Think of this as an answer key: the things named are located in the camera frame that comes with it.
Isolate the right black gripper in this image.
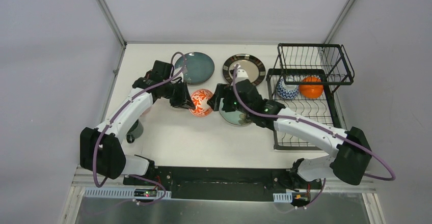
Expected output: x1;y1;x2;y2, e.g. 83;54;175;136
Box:
207;83;252;117

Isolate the orange floral pattern bowl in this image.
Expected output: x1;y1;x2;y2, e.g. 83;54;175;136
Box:
189;89;213;118

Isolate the black wire dish rack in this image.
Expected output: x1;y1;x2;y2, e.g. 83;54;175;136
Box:
266;43;355;151

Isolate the orange bowl white inside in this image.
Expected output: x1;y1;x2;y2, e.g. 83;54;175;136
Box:
299;76;323;99

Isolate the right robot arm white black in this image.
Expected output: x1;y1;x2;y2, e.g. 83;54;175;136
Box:
207;79;371;188

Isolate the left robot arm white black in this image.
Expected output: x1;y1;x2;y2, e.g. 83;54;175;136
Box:
79;77;195;186

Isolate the teal flower plate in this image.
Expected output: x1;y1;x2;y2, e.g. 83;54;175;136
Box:
219;99;253;126

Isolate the dark blue plate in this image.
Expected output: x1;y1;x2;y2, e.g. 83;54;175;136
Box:
180;52;215;85

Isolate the black striped rim plate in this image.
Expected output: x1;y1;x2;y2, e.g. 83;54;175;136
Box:
222;54;266;86

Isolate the dark green mug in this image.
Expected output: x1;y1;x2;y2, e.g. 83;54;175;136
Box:
126;120;144;144

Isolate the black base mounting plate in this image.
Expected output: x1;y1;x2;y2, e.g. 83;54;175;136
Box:
144;166;322;202

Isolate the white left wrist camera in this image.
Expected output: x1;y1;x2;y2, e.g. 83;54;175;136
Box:
145;60;184;83

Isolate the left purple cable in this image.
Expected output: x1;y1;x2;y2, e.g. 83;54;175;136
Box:
92;51;188;206

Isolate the purple cable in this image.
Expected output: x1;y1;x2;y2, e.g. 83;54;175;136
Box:
92;51;188;206
231;64;396;214

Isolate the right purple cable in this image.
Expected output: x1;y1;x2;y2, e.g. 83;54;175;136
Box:
231;64;396;214

